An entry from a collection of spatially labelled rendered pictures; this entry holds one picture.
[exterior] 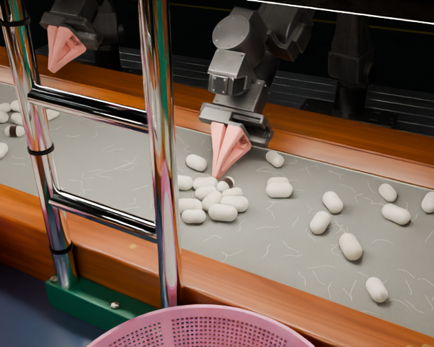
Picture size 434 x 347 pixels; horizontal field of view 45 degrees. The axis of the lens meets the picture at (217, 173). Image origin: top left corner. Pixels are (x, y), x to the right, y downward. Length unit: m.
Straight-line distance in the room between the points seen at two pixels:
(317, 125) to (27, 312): 0.53
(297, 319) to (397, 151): 0.39
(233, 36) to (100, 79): 0.42
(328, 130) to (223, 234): 0.30
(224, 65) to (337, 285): 0.31
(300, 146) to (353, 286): 0.30
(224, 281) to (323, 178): 0.29
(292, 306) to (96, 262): 0.23
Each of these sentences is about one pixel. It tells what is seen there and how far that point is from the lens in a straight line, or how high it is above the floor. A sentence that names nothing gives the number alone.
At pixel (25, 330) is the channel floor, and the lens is 0.69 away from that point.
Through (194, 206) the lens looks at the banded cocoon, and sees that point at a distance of 0.70.
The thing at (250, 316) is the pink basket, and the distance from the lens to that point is 0.54.
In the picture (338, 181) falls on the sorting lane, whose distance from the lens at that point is 0.80.
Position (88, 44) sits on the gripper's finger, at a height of 0.85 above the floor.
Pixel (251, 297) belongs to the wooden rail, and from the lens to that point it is 0.56.
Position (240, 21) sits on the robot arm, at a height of 0.96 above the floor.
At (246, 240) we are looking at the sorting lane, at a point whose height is 0.74.
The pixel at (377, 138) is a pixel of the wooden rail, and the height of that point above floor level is 0.77.
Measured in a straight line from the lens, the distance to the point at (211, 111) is 0.77.
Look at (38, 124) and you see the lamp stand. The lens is 0.54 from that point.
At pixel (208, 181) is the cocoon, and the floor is 0.76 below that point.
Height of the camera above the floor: 1.16
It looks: 32 degrees down
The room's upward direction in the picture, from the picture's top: straight up
